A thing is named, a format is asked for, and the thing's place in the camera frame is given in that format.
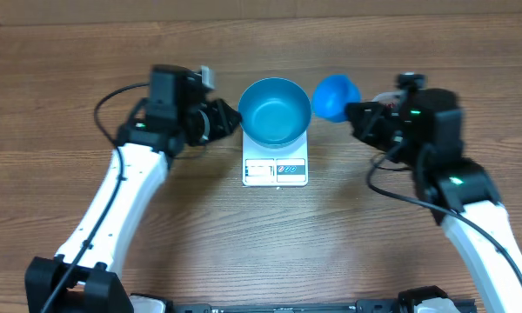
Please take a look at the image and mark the blue plastic measuring scoop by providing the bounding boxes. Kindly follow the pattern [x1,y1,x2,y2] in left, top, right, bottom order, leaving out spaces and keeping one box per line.
[311,74,361,123]

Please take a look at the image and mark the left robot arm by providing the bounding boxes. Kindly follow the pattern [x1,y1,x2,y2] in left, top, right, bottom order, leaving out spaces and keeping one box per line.
[24,98,242,313]

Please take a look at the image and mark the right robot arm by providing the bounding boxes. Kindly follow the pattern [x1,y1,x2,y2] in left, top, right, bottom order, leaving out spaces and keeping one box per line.
[345,89,522,312]

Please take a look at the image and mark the blue metal bowl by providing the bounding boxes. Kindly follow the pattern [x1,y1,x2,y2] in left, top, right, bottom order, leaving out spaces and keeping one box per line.
[238,77,312,148]

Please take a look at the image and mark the white digital kitchen scale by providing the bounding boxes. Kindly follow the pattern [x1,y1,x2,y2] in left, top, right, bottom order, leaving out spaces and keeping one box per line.
[242,131,309,187]

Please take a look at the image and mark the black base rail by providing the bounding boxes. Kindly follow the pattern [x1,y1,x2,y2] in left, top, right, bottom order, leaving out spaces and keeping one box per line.
[128,286,478,313]

